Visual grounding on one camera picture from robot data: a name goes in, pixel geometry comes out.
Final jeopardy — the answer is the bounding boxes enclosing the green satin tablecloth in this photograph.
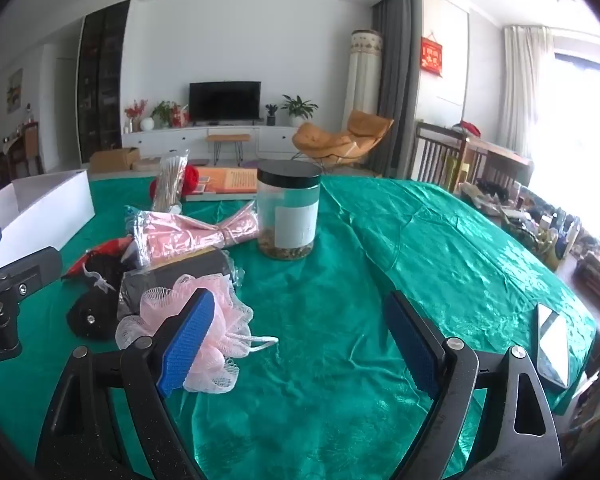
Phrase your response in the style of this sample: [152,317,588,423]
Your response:
[0,172,598,480]

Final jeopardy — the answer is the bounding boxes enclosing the pink cloth in clear wrap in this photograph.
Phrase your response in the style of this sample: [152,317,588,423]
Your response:
[125,200,261,268]

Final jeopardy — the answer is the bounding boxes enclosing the framed wall painting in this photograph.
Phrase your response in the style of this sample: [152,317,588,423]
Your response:
[6,69,23,113]

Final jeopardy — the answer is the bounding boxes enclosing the orange lounge chair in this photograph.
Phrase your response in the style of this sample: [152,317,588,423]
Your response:
[292,110,396,171]

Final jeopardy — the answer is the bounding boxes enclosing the plastic packet of thin sticks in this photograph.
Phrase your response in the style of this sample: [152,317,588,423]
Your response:
[151,150,191,213]

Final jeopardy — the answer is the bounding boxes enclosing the white television cabinet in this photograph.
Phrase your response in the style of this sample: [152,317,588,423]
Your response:
[121,124,311,161]

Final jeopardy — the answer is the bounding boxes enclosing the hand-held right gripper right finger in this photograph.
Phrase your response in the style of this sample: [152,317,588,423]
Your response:
[383,289,563,480]

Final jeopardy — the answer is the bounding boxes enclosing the green potted plant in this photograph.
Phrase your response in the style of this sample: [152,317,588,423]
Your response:
[151,101,181,129]

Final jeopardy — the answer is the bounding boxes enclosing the brown cardboard box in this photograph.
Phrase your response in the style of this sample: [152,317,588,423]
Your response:
[89,146,141,175]

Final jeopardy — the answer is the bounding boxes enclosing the red yarn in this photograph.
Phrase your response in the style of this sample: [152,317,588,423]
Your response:
[149,164,201,201]

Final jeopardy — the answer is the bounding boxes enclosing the clear jar with black lid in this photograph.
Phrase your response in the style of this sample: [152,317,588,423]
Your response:
[256,160,322,261]

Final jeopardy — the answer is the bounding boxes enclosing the black television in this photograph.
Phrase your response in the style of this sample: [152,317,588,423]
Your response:
[189,81,262,123]

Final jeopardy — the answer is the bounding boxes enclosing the wooden stool with metal legs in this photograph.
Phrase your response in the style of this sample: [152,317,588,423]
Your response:
[205,133,252,167]

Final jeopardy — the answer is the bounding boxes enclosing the white curtain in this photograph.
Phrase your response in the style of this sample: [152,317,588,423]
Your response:
[500,25,556,161]

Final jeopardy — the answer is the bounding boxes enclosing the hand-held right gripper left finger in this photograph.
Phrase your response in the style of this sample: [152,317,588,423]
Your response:
[34,287,217,480]

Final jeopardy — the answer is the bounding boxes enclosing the black display cabinet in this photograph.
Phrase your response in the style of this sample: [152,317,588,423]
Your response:
[76,0,131,165]

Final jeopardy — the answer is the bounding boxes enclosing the covered standing air conditioner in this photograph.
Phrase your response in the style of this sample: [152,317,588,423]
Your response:
[341,30,383,133]

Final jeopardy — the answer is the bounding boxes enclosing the black lace cloth bundle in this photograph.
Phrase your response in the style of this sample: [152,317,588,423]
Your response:
[66,252,131,343]

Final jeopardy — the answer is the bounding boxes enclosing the red wall hanging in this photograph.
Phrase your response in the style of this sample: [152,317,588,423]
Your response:
[420,34,444,78]

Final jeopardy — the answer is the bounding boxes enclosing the orange book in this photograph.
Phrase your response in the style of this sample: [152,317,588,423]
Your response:
[185,167,258,203]

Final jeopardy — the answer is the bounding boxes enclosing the smartphone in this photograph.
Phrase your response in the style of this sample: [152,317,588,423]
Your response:
[536,304,571,391]

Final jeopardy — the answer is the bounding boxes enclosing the white cardboard box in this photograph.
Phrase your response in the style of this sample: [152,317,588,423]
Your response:
[0,169,97,281]

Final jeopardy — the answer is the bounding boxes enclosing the pile of assorted small items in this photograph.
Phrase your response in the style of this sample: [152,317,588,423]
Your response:
[460,180,600,311]

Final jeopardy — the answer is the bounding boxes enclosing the red flowers in vase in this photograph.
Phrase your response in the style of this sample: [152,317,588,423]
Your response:
[124,99,148,133]

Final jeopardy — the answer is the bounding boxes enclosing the dark grey wrapped package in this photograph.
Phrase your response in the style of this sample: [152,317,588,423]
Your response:
[117,246,243,321]

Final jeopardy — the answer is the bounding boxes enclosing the pink mesh bath pouf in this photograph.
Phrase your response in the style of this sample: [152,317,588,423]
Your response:
[116,274,280,395]

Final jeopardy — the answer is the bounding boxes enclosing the wooden railed furniture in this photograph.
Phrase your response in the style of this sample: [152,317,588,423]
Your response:
[410,121,533,193]

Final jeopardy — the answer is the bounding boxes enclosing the leafy plant in white pot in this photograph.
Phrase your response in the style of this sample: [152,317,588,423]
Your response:
[280,94,318,128]

